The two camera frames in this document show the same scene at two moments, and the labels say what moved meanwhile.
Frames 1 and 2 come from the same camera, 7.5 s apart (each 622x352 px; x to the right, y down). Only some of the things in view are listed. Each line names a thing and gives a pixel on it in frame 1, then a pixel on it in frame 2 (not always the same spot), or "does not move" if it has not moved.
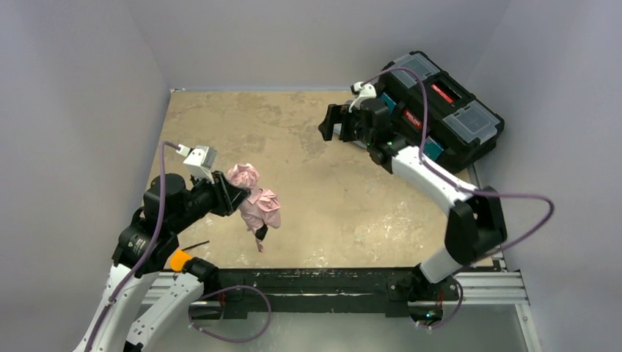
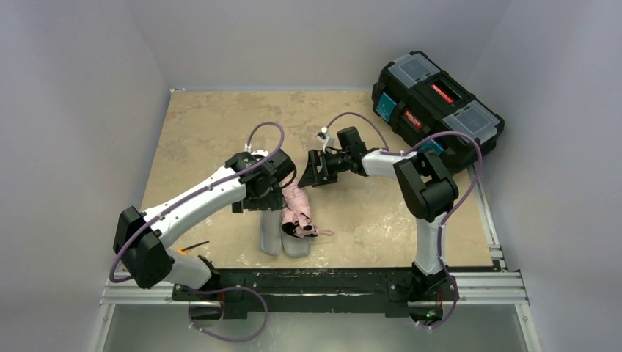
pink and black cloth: (260, 210) to (297, 220)
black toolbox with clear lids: (460, 130) does not move
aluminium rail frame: (498, 286) does not move
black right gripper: (347, 123) to (322, 166)
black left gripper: (229, 195) to (254, 204)
